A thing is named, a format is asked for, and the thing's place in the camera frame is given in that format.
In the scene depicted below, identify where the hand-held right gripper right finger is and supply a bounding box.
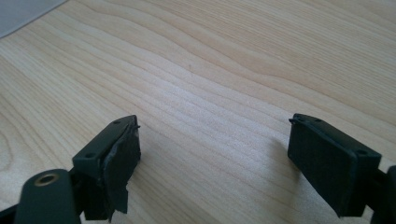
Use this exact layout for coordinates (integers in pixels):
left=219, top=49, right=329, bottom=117
left=287, top=113, right=383, bottom=218

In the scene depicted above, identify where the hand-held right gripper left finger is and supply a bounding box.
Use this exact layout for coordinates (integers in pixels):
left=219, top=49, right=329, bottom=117
left=72, top=114, right=142, bottom=222

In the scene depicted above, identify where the white round object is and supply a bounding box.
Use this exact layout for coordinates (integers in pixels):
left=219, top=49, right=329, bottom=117
left=0, top=0, right=68, bottom=39

